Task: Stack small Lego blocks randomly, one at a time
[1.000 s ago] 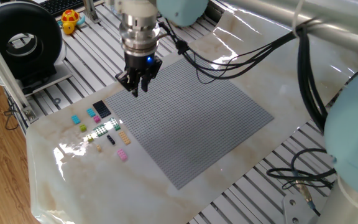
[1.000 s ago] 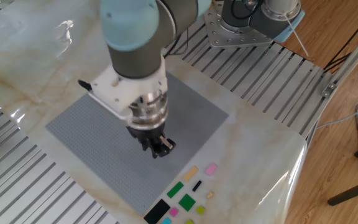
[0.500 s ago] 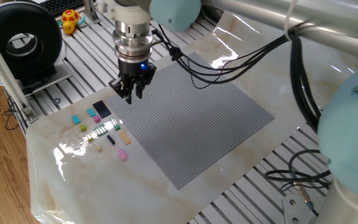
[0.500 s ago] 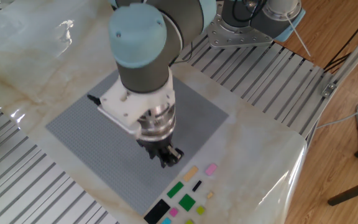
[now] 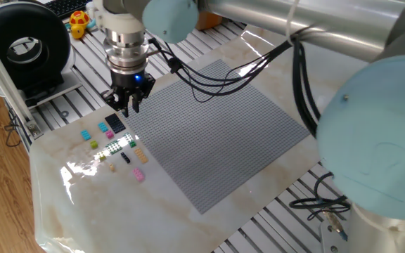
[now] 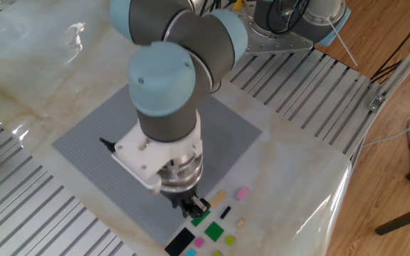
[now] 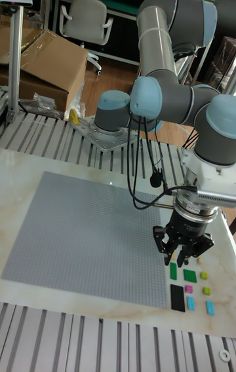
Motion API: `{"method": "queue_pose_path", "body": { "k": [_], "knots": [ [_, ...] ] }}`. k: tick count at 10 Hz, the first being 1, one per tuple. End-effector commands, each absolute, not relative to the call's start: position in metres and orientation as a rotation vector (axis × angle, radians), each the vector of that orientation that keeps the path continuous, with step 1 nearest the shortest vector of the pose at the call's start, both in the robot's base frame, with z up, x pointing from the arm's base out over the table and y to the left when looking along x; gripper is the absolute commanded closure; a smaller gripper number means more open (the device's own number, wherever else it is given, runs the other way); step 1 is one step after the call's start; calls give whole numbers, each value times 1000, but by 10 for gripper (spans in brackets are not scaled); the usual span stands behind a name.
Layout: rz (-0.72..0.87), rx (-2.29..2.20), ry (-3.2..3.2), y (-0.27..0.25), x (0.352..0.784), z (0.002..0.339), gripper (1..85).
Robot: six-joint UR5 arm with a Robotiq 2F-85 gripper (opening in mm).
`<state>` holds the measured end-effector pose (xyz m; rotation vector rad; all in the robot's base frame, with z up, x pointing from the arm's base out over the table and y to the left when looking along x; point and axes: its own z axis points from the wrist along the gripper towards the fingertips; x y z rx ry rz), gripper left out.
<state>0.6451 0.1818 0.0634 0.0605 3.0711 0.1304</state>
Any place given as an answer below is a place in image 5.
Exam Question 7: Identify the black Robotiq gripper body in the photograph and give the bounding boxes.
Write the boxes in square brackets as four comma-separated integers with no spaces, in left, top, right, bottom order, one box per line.
[110,65,151,95]

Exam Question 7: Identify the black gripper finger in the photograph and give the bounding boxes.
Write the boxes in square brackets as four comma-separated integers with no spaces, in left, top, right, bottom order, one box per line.
[131,73,157,114]
[101,87,130,119]

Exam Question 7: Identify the large black Lego plate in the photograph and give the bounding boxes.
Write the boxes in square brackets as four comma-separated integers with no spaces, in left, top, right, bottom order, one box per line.
[104,112,127,135]

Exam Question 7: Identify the long green Lego plate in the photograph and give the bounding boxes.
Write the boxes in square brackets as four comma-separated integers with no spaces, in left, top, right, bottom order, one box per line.
[123,132,137,148]

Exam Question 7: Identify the square green Lego plate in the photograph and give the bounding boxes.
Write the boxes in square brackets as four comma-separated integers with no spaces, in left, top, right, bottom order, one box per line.
[105,139,123,156]

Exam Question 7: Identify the long tan Lego plate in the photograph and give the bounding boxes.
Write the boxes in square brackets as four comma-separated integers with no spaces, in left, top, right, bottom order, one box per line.
[134,147,150,164]

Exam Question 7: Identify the pink Lego brick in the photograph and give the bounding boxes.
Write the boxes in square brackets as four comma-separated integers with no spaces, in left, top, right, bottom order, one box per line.
[132,167,146,183]

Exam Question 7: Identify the large grey Lego baseplate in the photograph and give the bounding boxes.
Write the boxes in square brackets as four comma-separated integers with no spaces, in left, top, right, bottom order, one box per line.
[117,58,311,215]

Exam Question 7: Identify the yellow toy turtle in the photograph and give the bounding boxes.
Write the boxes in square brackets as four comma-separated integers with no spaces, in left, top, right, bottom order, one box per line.
[65,10,97,39]

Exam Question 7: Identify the black keyboard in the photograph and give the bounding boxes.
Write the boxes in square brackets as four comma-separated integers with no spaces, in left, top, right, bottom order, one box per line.
[44,0,93,18]

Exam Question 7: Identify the marble pattern table mat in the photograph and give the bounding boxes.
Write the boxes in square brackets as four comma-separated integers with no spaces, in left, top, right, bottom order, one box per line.
[29,24,368,253]

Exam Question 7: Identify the thin black floor cable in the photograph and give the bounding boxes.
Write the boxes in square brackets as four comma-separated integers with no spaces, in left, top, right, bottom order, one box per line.
[4,108,23,148]

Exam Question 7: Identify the aluminium frame post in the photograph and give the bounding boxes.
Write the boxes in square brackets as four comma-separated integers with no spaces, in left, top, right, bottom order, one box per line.
[0,20,44,141]

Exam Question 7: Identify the black gripper cable bundle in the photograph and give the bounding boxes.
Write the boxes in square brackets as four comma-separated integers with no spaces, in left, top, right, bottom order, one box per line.
[148,37,323,138]

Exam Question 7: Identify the black looped base cable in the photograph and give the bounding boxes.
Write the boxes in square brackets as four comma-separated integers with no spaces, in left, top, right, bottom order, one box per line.
[288,171,351,221]

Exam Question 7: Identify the metal cable connector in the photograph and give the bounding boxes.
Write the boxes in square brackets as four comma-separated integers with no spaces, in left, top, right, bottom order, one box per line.
[320,207,349,243]

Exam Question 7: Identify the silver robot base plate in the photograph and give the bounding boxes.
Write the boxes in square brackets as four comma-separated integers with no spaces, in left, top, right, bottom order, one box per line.
[320,221,351,253]

